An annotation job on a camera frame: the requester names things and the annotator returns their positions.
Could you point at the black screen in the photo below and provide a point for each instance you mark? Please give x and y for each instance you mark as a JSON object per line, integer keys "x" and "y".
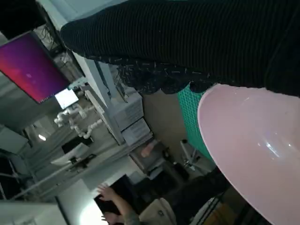
{"x": 122, "y": 187}

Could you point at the green cutting mat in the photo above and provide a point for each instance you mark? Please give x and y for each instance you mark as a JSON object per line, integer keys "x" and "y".
{"x": 189, "y": 112}

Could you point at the pink bowl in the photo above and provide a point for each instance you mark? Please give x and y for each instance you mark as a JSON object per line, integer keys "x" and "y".
{"x": 246, "y": 140}

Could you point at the white storage box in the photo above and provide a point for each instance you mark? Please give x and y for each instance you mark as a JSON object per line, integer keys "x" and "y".
{"x": 138, "y": 132}
{"x": 129, "y": 112}

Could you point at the silver table leg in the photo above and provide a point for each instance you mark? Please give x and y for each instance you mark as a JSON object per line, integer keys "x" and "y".
{"x": 187, "y": 152}

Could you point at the small bright screen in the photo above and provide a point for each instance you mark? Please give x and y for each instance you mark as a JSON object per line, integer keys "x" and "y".
{"x": 66, "y": 98}

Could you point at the monitor with purple screen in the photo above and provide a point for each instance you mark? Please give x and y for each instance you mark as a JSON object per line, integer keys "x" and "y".
{"x": 28, "y": 65}

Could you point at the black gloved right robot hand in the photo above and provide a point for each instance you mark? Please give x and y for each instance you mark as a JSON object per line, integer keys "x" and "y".
{"x": 187, "y": 39}

